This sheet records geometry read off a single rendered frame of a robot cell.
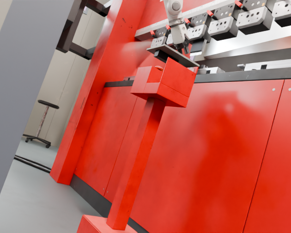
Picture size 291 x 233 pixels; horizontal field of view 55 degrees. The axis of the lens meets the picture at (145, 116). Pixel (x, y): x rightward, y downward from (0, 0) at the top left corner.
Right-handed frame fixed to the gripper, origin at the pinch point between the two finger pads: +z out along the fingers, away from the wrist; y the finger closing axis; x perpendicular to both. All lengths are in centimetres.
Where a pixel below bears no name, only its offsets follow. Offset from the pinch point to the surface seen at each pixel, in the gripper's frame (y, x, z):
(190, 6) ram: 13.9, -26.8, -25.1
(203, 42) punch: -5.8, -11.3, -1.9
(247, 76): -57, 19, 13
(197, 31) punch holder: -2.6, -12.3, -8.5
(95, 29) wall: 386, -125, -60
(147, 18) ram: 71, -30, -29
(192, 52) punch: 1.7, -8.5, 2.8
